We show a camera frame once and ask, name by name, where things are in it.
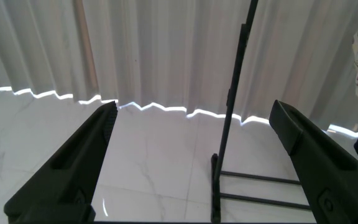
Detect white curtain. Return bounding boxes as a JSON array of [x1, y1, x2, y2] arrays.
[[0, 0, 358, 133]]

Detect black clothes rack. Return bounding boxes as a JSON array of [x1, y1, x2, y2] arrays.
[[210, 0, 312, 223]]

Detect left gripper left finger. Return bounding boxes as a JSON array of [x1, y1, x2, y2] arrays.
[[3, 101, 119, 223]]

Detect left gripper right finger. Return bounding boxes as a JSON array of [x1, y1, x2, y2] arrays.
[[268, 99, 358, 223]]

